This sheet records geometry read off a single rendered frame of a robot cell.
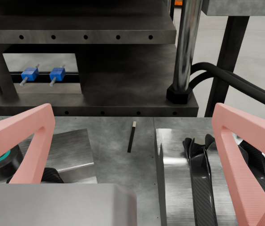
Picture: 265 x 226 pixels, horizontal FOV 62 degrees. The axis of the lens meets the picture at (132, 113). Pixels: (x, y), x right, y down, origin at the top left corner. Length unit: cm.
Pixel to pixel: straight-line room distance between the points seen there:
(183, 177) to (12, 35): 75
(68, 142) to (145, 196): 22
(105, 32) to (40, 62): 28
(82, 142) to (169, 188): 22
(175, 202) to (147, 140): 29
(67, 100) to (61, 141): 39
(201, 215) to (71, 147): 30
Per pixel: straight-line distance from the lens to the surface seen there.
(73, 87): 94
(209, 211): 46
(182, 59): 80
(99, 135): 71
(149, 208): 55
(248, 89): 79
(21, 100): 99
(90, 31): 84
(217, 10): 91
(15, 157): 50
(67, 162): 50
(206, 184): 46
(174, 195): 44
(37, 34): 90
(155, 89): 96
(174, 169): 45
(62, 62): 90
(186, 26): 76
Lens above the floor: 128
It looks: 37 degrees down
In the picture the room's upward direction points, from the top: straight up
